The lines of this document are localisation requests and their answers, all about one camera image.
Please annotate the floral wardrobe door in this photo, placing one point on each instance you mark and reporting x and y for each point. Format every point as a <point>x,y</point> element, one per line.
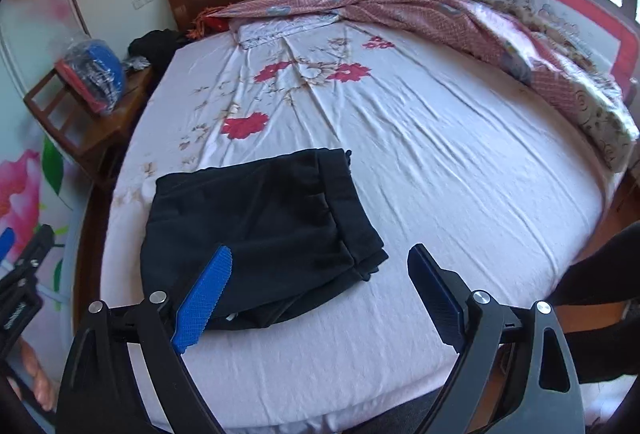
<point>39,183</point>

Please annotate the black trouser leg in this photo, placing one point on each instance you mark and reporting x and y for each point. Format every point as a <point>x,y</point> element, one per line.
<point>611,275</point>

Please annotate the black clothes pile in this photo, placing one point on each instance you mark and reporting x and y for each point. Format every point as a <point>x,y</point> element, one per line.
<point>158,47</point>

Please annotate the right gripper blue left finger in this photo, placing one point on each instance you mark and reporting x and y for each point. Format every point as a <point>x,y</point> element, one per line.
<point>198,297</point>

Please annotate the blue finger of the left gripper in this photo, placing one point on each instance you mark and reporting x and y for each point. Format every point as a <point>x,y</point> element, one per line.
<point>7,243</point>

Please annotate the plastic bag with clothes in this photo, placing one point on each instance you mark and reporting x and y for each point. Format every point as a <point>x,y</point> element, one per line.
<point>94,72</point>

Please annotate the wooden chair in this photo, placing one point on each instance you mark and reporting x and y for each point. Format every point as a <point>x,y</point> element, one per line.
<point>96,143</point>

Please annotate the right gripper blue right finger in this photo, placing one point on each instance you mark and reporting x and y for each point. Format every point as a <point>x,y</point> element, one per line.
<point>444,295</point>

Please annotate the white floral bed sheet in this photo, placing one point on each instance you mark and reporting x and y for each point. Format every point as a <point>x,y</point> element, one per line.
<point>446,151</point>

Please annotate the red tasselled cloth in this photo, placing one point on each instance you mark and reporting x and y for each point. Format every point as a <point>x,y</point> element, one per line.
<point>207,23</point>

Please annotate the pink patterned quilt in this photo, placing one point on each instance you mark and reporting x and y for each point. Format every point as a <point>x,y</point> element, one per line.
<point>518,43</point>

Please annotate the pink bed guard rail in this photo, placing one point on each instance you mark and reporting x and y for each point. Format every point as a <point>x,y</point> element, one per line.
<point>608,42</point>

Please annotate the dark navy pants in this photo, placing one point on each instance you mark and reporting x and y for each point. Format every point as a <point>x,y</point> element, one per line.
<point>294,224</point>

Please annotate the wooden nightstand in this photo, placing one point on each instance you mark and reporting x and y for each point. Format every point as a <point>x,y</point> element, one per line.
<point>137,94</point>

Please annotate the white wall socket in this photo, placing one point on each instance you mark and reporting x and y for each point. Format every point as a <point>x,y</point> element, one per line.
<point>138,4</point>

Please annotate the left hand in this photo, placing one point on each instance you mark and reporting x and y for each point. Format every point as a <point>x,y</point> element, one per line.
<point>29,365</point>

